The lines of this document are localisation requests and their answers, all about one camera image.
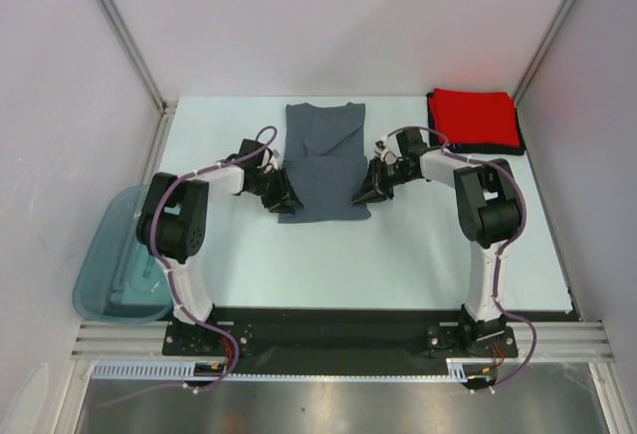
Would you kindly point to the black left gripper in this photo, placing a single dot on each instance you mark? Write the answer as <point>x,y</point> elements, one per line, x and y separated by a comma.
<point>284,196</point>

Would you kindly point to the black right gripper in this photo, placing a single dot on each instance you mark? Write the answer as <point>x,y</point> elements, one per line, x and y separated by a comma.
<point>375,187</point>

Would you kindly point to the grey t shirt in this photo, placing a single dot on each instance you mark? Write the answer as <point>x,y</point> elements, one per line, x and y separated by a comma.
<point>325,160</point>

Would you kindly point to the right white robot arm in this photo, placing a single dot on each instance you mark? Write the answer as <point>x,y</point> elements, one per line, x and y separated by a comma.
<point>491,211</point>

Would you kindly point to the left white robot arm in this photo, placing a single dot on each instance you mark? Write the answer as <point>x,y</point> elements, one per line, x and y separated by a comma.
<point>172,227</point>

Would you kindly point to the teal transparent plastic bin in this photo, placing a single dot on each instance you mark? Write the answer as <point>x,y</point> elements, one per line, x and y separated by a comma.
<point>119,281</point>

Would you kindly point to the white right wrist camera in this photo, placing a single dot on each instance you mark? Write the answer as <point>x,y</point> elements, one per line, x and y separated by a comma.
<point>383,151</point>

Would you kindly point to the left aluminium frame post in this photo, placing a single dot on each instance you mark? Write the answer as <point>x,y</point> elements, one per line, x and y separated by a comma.
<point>132,52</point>

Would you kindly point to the aluminium frame post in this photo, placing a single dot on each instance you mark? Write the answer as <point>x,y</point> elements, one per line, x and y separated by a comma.
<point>132,52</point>
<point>550,35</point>

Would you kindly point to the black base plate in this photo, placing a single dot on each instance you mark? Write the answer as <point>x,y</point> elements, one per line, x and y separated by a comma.
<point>351,341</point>

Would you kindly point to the white slotted cable duct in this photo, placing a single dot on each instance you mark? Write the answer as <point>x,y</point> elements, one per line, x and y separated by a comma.
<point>204,372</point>

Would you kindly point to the aluminium front rail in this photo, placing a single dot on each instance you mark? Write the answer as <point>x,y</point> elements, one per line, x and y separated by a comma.
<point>556,342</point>

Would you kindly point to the right aluminium frame post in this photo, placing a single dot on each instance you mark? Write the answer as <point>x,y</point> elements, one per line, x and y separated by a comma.
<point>550,35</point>

